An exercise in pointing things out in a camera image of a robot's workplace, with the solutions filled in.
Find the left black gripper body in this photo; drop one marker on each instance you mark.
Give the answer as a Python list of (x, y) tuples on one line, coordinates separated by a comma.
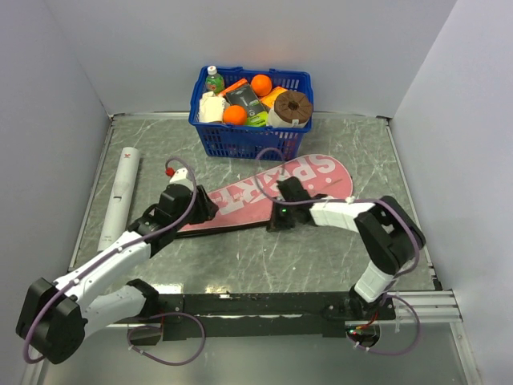
[(199, 212)]

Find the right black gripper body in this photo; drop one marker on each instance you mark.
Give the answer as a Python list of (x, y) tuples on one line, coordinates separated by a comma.
[(287, 216)]

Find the pink racket cover bag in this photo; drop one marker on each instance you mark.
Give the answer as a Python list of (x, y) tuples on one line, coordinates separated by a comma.
[(245, 204)]

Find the white shuttlecock tube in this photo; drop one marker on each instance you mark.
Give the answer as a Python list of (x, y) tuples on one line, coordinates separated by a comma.
[(119, 203)]

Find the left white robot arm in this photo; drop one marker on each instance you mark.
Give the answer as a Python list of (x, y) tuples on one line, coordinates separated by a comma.
[(57, 316)]

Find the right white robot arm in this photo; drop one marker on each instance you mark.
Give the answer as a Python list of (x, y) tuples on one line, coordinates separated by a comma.
[(392, 239)]

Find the blue plastic basket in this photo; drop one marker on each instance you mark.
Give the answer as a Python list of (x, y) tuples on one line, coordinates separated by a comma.
[(245, 142)]

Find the white crumpled paper bag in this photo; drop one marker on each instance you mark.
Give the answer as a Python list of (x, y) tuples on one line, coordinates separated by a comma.
[(211, 108)]

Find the orange fruit front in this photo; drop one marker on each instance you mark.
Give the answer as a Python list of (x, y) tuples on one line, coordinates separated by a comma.
[(235, 115)]

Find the orange fruit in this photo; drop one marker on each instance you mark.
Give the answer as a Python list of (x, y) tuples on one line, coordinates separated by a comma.
[(235, 115), (261, 85)]

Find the black green box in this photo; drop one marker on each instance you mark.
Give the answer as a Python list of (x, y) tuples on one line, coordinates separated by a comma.
[(245, 97)]

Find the orange snack packet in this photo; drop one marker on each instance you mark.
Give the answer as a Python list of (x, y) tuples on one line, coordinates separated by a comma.
[(269, 100)]

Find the green drink bottle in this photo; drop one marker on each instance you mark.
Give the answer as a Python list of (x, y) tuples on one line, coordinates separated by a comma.
[(214, 81)]

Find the orange fruit rear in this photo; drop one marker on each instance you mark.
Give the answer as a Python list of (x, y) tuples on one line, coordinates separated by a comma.
[(261, 85)]

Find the orange carton box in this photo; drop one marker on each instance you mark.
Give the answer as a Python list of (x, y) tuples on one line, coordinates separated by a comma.
[(232, 87)]

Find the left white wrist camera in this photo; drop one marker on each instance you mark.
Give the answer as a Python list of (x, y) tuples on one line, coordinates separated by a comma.
[(179, 176)]

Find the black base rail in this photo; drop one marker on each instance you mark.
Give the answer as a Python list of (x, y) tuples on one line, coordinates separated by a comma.
[(276, 314)]

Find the aluminium mounting rail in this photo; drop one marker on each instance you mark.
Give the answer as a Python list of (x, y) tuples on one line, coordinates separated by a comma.
[(433, 306)]

